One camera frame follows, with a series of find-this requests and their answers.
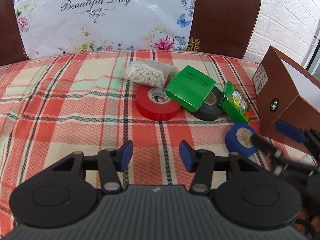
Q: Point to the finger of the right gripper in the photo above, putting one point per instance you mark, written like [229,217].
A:
[290,131]
[267,147]

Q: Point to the red tape roll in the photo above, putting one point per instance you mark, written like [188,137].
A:
[154,104]

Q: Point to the blue tape roll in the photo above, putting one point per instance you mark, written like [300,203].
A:
[238,139]

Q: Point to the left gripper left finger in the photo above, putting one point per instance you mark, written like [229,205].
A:
[110,162]

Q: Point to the red plaid bed cover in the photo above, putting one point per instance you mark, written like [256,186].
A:
[80,102]

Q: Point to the black tape roll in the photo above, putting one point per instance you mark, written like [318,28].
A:
[210,109]

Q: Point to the small green printed box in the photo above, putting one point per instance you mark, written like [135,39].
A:
[234,104]

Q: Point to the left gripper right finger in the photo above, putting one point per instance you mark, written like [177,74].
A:
[201,164]

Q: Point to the brown cardboard box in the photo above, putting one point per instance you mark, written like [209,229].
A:
[285,92]

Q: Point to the green carton box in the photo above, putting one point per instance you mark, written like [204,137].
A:
[189,88]

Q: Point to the bag of white beads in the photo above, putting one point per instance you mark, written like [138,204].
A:
[150,73]

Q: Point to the dark brown headboard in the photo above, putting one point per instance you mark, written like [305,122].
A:
[221,27]

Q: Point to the floral plastic bag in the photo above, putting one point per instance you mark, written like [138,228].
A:
[53,27]

